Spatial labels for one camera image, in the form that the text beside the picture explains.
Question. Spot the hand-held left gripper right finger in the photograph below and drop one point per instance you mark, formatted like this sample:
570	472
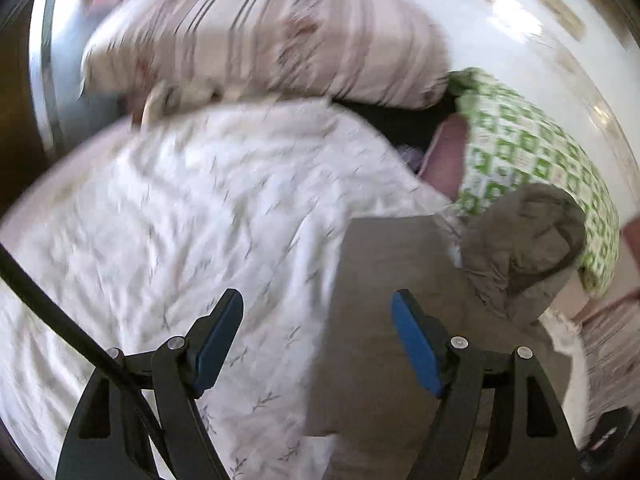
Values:
417	345

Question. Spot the green white patterned pillow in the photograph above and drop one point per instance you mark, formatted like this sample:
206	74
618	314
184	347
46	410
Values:
515	145

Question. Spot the striped floral backrest cushion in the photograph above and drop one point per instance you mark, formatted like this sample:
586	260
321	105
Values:
612	345

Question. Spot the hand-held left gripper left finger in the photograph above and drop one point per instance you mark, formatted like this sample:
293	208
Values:
216	350

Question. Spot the brown quilted jacket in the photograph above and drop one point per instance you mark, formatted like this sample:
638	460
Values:
380	270

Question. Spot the white floral bedsheet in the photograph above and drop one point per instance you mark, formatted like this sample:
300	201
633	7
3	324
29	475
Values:
175	200

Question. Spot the window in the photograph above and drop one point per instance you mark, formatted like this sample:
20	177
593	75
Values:
45	60

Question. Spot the striped floral pillow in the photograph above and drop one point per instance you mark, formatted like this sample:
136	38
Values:
275	35

